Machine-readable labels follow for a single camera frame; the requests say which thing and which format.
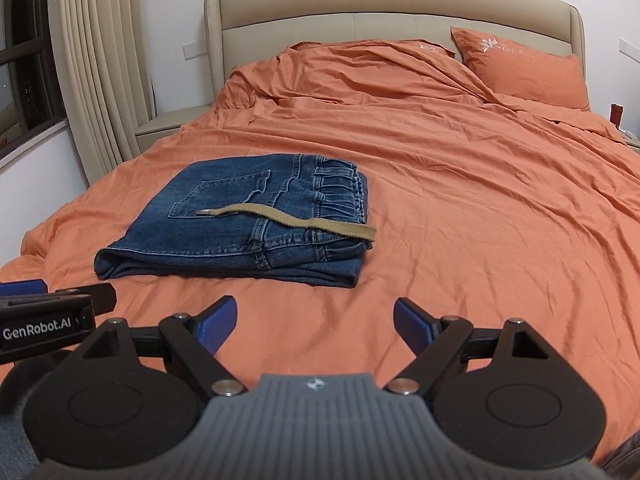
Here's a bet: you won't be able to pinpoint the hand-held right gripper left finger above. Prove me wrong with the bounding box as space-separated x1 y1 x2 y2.
82 296 249 399

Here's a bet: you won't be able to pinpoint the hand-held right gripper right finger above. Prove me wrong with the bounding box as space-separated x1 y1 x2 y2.
385 297 552 396

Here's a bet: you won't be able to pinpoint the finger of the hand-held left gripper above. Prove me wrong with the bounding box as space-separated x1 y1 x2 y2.
0 280 49 296
49 283 119 314

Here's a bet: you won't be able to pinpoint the blue denim pants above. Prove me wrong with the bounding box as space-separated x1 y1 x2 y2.
94 154 377 289

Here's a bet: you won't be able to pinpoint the khaki woven belt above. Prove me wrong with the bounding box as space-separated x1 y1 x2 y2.
196 204 378 241

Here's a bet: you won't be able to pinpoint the orange duvet cover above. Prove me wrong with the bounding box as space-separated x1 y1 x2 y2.
0 39 640 461

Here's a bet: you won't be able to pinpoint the dark framed window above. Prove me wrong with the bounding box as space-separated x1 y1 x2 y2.
0 0 69 162

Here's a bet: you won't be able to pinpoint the beige pleated curtain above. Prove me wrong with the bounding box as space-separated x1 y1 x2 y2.
47 0 157 187

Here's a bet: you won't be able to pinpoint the orange embroidered pillow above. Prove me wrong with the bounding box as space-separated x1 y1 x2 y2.
450 26 591 111

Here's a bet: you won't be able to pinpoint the beige upholstered bed headboard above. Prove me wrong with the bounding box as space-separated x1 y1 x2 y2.
202 0 586 111

